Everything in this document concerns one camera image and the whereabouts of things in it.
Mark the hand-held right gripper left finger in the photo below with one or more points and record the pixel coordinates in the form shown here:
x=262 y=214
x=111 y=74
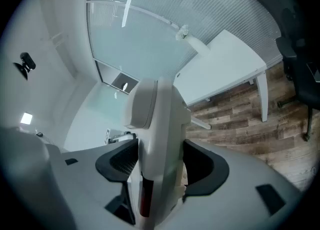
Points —
x=82 y=174

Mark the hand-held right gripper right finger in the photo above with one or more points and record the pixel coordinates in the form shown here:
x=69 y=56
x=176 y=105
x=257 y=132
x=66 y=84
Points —
x=237 y=174

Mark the square ceiling light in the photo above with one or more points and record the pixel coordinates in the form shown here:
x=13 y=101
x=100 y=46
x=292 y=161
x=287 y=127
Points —
x=26 y=118

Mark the white desk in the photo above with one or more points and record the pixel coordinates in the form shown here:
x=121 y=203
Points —
x=225 y=69

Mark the white vase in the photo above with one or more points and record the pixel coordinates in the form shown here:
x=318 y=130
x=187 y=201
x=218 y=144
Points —
x=197 y=45

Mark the black office chair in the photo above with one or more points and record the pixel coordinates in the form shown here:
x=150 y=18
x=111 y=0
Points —
x=300 y=49

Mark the white flower bouquet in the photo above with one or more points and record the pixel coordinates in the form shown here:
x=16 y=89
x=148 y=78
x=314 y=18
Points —
x=182 y=32

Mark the white window blinds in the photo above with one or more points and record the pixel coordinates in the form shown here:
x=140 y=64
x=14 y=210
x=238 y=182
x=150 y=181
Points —
x=200 y=4

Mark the black wall camera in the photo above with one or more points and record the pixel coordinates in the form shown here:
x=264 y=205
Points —
x=27 y=60

